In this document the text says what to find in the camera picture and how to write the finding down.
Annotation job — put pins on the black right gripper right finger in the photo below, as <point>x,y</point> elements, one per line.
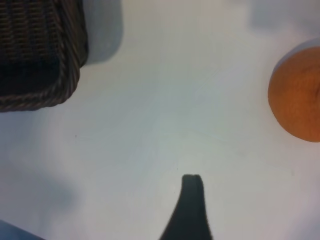
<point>201,215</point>

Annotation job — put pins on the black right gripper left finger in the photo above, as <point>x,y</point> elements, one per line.
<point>183,215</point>

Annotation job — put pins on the orange with knobby stem end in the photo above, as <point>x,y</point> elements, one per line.
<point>297,95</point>

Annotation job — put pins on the dark brown wicker basket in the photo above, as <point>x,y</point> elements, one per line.
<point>32,50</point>

